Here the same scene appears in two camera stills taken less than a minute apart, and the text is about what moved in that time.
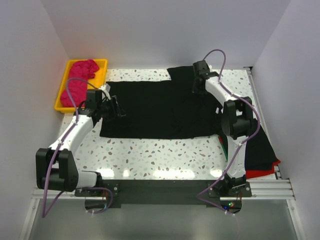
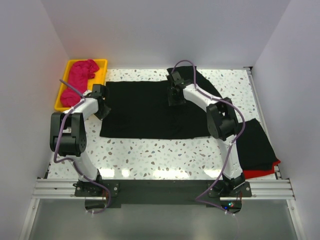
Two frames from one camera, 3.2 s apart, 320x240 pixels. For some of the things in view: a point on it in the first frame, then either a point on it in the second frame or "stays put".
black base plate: (160, 191) stays put
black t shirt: (162, 108) stays put
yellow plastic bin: (99, 79) stays put
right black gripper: (198, 86) to (173, 97)
